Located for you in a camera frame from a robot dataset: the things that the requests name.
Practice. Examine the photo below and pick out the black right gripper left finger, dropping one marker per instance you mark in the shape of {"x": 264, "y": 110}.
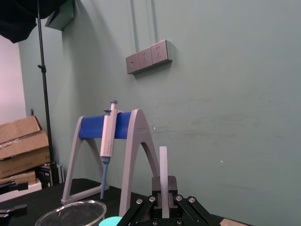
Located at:
{"x": 145, "y": 207}

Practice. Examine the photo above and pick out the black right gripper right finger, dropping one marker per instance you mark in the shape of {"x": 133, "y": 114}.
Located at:
{"x": 185, "y": 207}

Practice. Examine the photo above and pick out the translucent white stirring rod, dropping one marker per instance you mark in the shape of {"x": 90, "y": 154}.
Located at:
{"x": 164, "y": 179}

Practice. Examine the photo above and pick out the teal round disc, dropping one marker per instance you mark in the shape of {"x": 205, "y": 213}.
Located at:
{"x": 110, "y": 222}

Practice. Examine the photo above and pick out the grey pipette stand blue bar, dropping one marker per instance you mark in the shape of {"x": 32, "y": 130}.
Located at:
{"x": 134, "y": 150}

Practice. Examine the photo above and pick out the clear glass dish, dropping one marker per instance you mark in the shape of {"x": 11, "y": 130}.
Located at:
{"x": 73, "y": 214}

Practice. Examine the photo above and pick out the white pipette with blue tip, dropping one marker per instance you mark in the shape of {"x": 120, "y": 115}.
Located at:
{"x": 108, "y": 139}

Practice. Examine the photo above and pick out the black equipment case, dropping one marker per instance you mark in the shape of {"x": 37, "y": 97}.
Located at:
{"x": 50, "y": 175}

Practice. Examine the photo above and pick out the black table cloth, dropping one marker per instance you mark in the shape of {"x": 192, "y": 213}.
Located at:
{"x": 35, "y": 197}

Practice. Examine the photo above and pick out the flat brown cardboard box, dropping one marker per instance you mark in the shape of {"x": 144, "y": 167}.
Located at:
{"x": 16, "y": 179}

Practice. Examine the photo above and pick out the black metal clamp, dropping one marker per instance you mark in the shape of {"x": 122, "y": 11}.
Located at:
{"x": 13, "y": 210}
{"x": 14, "y": 186}

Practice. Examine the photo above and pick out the large brown cardboard box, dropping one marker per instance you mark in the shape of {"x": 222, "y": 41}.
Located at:
{"x": 21, "y": 146}

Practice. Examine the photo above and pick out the black light stand pole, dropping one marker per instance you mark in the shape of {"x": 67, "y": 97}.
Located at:
{"x": 44, "y": 94}

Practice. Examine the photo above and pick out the grey wall socket panel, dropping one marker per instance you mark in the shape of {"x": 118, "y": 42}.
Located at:
{"x": 148, "y": 57}

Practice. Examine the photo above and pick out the green wall conduit pipe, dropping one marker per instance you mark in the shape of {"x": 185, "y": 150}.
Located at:
{"x": 134, "y": 23}
{"x": 152, "y": 21}

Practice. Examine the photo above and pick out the green wall-mounted box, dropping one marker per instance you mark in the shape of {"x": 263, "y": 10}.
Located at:
{"x": 61, "y": 18}

